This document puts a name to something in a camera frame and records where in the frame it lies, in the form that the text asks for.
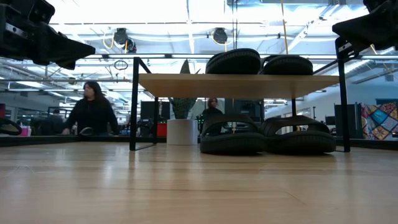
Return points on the pink cup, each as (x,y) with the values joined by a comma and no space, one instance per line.
(25,131)

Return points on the black table edge rail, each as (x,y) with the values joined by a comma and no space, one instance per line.
(62,140)

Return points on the dark cabinet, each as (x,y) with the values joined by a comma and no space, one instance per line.
(354,121)

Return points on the person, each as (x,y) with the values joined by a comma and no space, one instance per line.
(91,115)
(54,123)
(213,109)

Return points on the black rubber slide sandal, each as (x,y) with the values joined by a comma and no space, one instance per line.
(233,62)
(301,143)
(231,143)
(287,66)

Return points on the dark computer monitor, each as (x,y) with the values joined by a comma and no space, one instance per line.
(245,107)

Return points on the slanted yellow pole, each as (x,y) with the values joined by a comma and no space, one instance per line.
(284,28)

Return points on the wooden shelf with black frame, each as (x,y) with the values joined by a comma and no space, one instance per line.
(233,87)

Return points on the red bin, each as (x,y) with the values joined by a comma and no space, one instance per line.
(161,129)

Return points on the colourful patchwork quilt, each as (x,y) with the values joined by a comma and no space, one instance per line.
(379,121)

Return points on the black curved object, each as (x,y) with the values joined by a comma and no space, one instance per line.
(14,130)

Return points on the small black ceiling fixture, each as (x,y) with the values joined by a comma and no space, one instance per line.
(131,46)

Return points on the green snake plant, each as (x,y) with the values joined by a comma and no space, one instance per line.
(182,107)

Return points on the dark double monitor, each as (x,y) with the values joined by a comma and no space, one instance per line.
(147,110)

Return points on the round black ceiling fixture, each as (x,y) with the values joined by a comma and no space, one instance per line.
(120,35)
(220,35)

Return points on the white round plant pot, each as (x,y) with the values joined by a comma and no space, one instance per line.
(182,132)

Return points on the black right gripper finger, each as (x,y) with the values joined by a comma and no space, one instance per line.
(370,28)

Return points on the black vertical ceiling conduit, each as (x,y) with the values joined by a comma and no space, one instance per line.
(235,31)

